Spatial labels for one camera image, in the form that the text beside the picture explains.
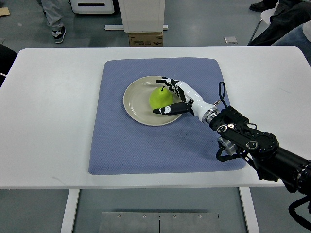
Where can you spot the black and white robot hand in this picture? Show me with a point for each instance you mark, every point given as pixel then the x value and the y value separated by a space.
pixel 191 102

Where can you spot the green pear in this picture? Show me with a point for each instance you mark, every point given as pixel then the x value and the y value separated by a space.
pixel 160 97

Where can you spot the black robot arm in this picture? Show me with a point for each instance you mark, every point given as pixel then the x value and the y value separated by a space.
pixel 262 152

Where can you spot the beige round plate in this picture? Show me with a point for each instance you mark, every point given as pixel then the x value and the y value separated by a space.
pixel 136 102

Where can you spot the grey metal floor plate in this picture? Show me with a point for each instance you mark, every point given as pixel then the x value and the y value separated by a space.
pixel 166 222

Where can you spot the brown cardboard box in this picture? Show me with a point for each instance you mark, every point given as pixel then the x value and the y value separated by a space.
pixel 146 39

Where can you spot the blue textured mat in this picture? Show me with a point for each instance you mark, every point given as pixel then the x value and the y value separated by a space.
pixel 121 145

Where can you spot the white chair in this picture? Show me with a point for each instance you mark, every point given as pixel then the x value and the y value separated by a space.
pixel 264 17

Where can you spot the right white table leg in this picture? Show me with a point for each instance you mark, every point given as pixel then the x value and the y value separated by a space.
pixel 248 210

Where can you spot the white table leg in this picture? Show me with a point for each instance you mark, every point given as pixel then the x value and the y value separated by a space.
pixel 70 211
pixel 248 210

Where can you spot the white cabinet on stand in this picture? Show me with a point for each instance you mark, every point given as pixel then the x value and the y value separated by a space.
pixel 140 16

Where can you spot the seated person in black trousers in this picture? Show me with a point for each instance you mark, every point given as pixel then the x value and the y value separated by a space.
pixel 290 25

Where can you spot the white machine with black slot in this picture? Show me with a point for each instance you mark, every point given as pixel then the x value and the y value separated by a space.
pixel 92 6

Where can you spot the left white table leg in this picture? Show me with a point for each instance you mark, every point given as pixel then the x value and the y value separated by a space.
pixel 70 211

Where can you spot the standing person in grey trousers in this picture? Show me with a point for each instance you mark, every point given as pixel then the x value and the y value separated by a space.
pixel 52 11

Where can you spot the black chair at left edge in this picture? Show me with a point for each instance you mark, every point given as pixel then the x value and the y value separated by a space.
pixel 7 58

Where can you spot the brown cardboard scrap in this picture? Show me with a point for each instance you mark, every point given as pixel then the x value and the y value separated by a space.
pixel 4 11

